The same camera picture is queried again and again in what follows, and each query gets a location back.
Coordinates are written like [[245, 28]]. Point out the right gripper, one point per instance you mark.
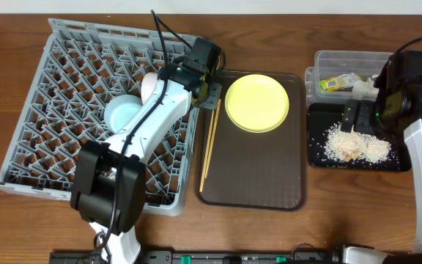
[[362, 115]]

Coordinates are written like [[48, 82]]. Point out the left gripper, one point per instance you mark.
[[211, 97]]

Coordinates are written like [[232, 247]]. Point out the white tissue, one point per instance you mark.
[[365, 90]]

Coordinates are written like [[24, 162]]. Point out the wooden chopstick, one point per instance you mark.
[[212, 136], [206, 150]]

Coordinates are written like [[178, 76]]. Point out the rice food waste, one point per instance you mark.
[[350, 147]]

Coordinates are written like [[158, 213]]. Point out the green snack wrapper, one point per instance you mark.
[[341, 82]]

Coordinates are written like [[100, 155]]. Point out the yellow round plate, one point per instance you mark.
[[257, 103]]

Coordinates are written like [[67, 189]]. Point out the white bowl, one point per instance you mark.
[[148, 85]]

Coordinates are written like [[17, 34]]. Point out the light blue bowl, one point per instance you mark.
[[120, 110]]

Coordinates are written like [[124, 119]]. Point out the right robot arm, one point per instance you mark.
[[395, 116]]

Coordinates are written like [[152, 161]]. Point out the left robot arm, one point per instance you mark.
[[109, 190]]

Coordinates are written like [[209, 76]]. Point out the black waste tray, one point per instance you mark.
[[323, 118]]

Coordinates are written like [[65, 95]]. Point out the grey plastic dishwasher rack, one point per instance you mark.
[[83, 67]]

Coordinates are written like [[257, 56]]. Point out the clear plastic bin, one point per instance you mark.
[[329, 64]]

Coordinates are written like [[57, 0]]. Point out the dark brown serving tray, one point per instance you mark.
[[260, 170]]

